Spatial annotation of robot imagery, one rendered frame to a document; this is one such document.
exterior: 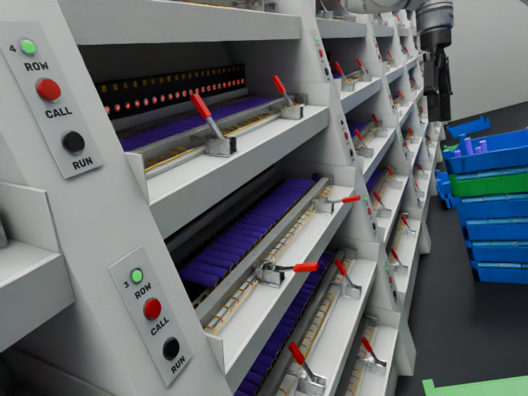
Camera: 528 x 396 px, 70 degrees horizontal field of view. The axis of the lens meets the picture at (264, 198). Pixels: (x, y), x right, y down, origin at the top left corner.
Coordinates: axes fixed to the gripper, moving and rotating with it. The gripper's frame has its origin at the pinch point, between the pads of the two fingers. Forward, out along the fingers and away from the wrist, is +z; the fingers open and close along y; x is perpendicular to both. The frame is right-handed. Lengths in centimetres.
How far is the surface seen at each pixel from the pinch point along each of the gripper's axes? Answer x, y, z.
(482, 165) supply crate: -4.9, 21.5, 16.9
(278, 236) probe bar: 9, -61, 20
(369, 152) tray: 19.2, -3.3, 9.2
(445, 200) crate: 28, 96, 41
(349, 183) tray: 12.7, -28.5, 15.2
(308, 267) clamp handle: -2, -68, 22
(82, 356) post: 1, -98, 21
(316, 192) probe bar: 13.7, -41.3, 15.5
